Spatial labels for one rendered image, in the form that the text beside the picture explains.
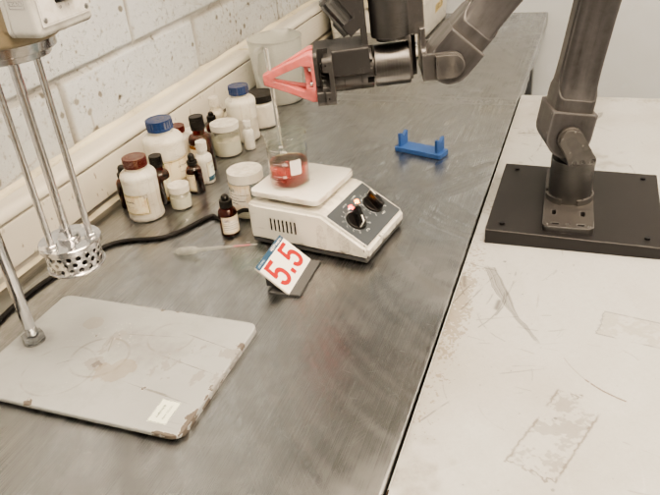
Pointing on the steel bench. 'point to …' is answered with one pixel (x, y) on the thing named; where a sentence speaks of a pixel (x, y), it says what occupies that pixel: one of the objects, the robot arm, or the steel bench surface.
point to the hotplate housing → (314, 226)
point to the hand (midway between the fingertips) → (269, 79)
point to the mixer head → (35, 27)
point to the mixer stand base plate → (124, 364)
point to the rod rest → (420, 147)
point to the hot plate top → (318, 190)
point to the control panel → (363, 214)
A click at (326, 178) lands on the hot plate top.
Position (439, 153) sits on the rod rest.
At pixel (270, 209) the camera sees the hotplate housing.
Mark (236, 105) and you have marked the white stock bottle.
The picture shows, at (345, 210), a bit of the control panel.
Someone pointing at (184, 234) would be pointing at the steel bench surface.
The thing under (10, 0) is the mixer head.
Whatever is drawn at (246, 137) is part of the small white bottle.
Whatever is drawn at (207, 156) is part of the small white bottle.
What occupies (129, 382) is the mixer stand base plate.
